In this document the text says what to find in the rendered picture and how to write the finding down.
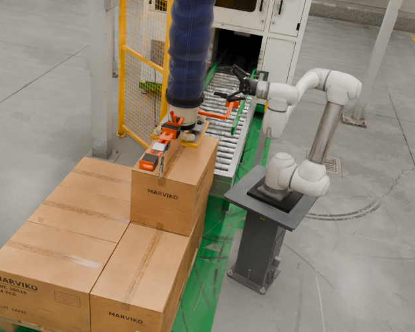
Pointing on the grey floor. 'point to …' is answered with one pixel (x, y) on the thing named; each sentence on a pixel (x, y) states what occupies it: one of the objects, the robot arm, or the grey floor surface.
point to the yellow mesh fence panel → (143, 63)
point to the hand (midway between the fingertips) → (217, 81)
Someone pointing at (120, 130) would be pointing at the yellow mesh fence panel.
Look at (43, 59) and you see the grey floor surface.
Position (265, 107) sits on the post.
